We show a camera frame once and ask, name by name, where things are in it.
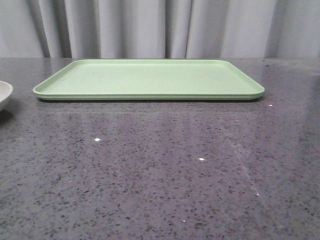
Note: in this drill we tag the pale pink speckled plate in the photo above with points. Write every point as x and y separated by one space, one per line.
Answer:
6 91

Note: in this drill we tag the light green plastic tray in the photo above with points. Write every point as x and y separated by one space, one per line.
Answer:
149 79

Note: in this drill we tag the grey pleated curtain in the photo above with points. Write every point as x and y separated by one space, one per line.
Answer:
178 29

